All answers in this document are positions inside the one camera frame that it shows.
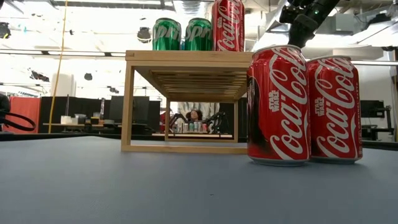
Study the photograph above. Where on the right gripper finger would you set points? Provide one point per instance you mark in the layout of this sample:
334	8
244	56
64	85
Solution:
301	31

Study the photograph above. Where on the red Coca-Cola can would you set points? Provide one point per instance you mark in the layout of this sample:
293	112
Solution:
276	109
335	109
228	25

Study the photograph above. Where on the green Sprite can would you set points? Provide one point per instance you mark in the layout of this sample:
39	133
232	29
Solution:
199	34
166	34

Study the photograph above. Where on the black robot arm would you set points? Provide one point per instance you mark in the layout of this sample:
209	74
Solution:
217	121
177	119

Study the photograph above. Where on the wooden slatted shelf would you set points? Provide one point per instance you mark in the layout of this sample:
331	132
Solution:
186	59

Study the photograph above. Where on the black monitor on stand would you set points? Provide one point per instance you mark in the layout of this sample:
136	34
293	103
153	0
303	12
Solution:
371	109

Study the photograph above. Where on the person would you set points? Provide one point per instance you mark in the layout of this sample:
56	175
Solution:
194	115

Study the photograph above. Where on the white patterned backdrop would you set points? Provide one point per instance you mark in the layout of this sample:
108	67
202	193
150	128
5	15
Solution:
183	107

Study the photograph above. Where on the wooden table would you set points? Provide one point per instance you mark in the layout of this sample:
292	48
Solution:
192	135

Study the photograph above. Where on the black partition panel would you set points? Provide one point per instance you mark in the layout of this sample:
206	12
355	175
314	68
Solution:
77	107

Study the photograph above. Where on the white cylindrical tank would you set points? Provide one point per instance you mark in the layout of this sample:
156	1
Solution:
63	85

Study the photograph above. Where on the yellow pole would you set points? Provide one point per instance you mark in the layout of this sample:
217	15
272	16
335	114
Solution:
56	77

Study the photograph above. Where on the white box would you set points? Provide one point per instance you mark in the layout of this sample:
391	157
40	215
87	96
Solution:
66	119

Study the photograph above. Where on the blue table mat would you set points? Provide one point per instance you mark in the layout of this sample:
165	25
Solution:
93	186

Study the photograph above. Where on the wooden desk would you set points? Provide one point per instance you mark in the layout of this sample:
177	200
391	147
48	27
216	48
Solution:
56	124

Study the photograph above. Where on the red partition panel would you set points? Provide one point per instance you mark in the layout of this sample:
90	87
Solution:
23	112

